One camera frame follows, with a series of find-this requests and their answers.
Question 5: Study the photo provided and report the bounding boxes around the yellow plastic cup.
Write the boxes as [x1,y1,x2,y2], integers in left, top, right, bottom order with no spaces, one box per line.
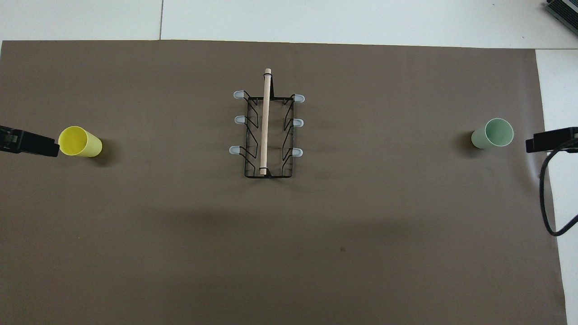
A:
[58,125,103,158]

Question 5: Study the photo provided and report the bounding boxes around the pale green plastic cup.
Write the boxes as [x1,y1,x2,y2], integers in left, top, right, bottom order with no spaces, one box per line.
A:
[471,118,514,150]

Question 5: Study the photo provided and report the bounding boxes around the brown table mat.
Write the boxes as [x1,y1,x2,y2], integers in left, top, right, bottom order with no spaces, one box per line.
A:
[0,40,567,325]

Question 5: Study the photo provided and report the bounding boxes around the grey ribbed device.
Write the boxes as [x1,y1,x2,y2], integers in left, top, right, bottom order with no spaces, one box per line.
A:
[544,0,578,23]

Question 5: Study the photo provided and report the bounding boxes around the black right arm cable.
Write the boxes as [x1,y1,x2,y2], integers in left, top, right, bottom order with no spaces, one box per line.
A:
[539,138,578,237]

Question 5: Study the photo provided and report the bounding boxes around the black wire cup rack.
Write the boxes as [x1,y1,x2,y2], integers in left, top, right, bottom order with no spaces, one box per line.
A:
[229,68,306,179]

